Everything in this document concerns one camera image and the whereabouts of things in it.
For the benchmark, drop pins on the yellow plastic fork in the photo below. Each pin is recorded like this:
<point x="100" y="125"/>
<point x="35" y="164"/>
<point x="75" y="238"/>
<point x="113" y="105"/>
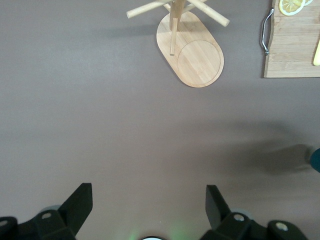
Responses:
<point x="317" y="55"/>

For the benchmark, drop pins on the brown table mat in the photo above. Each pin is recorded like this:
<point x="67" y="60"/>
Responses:
<point x="100" y="125"/>

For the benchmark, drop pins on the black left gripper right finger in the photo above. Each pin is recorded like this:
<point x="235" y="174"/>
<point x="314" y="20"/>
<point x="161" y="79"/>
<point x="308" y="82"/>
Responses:
<point x="217" y="207"/>

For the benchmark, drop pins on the dark teal mug yellow inside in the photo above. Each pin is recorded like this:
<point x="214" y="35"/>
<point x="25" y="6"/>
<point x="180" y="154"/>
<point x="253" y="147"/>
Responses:
<point x="316" y="160"/>

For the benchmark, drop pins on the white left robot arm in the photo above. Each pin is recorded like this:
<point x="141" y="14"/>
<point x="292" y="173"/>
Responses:
<point x="152" y="238"/>

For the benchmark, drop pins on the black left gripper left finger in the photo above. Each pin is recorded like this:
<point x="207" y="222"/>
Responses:
<point x="75" y="210"/>

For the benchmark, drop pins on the lemon slice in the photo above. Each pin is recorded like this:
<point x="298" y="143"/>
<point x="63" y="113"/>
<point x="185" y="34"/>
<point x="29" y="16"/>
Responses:
<point x="291" y="6"/>

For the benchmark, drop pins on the wooden mug tree rack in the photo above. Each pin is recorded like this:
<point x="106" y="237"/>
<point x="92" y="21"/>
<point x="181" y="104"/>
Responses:
<point x="200" y="62"/>

